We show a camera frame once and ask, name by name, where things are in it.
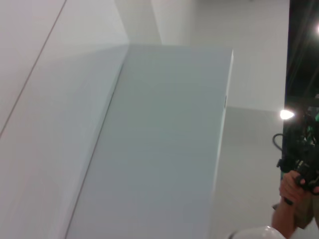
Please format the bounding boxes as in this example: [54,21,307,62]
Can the person bare hand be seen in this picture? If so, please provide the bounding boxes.
[279,170,307,204]

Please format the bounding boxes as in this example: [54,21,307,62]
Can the person bare forearm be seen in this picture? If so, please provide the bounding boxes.
[271,196,301,239]

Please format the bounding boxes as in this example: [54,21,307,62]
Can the black handheld controller rig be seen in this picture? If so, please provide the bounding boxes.
[273,104,319,194]

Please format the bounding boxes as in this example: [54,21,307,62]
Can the white rounded dome shell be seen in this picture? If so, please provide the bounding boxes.
[228,225,287,239]

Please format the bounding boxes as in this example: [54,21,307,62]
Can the bright lamp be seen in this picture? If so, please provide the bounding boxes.
[279,109,297,122]

